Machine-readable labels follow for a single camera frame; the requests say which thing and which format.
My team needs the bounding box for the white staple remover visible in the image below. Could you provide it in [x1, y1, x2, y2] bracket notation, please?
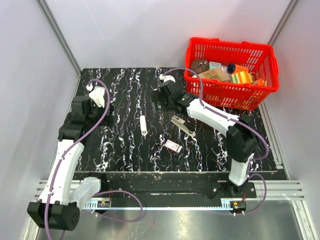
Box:
[139, 115, 148, 136]

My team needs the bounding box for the red white staple box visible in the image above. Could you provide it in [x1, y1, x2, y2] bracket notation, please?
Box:
[164, 140, 182, 153]

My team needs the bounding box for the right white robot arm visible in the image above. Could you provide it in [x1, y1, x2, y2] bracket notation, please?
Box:
[151, 80, 260, 198]

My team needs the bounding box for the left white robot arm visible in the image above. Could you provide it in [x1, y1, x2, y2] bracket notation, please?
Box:
[27, 95, 113, 231]

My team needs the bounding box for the brown round object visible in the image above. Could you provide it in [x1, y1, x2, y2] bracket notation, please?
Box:
[190, 59, 210, 74]

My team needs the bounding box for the teal white small box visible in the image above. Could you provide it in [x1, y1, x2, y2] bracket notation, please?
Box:
[209, 61, 222, 70]

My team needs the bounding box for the brown cardboard box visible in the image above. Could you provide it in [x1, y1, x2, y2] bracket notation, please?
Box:
[199, 67, 230, 82]

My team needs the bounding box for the dark blue bottle cap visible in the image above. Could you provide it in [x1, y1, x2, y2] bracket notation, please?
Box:
[226, 63, 236, 74]

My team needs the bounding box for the yellow green striped box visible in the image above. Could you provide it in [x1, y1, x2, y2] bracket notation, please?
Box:
[230, 71, 254, 85]

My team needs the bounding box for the orange package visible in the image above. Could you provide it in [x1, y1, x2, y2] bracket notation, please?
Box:
[252, 78, 267, 87]

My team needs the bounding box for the red plastic basket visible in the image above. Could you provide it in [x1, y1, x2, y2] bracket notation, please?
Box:
[184, 37, 279, 111]

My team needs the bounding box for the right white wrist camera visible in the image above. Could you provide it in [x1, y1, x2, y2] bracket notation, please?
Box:
[159, 74, 176, 83]

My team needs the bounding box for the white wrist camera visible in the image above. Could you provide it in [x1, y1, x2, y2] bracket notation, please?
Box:
[86, 84, 106, 108]
[159, 74, 176, 83]

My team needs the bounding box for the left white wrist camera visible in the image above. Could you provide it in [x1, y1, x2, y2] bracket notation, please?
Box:
[86, 84, 106, 108]

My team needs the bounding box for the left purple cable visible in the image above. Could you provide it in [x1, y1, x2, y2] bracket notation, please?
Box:
[43, 78, 143, 240]

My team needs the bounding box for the purple cable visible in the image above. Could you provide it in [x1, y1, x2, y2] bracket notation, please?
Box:
[162, 67, 270, 216]
[43, 78, 143, 240]

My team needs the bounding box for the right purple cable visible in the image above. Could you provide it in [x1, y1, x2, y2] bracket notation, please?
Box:
[162, 67, 270, 216]

